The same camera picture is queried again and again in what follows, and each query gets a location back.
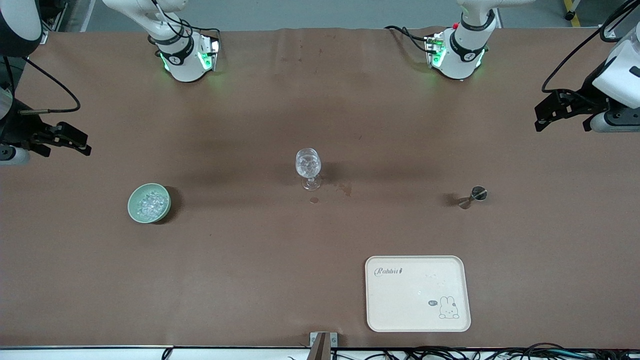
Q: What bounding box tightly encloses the metal jigger measuring cup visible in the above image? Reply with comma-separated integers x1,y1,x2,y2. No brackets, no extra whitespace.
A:
459,185,489,210

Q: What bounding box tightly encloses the clear wine glass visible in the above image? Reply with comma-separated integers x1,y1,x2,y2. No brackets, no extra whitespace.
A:
295,148,322,192

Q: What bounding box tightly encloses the green ceramic bowl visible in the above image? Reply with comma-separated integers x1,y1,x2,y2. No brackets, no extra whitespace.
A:
127,183,172,224

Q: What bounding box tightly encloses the cream rabbit print tray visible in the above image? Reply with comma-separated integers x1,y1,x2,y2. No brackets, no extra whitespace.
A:
365,255,472,333

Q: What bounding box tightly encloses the brown table cover mat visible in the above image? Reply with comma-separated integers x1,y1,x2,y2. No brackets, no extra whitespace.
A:
0,26,640,350

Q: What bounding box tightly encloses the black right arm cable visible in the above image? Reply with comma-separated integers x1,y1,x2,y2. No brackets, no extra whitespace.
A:
2,56,82,116

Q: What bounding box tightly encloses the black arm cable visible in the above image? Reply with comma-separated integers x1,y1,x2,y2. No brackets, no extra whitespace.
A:
542,0,640,94
2,56,82,116

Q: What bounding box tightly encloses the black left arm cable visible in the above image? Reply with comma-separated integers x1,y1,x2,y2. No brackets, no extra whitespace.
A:
542,0,640,94

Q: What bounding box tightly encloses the black base power cable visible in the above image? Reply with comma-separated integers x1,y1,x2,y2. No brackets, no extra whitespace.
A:
383,25,432,54

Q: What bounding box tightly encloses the black cable bundle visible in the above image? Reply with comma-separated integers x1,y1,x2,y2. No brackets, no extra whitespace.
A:
330,342,640,360

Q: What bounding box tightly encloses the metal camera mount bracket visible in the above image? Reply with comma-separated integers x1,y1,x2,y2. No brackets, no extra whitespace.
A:
309,332,339,360

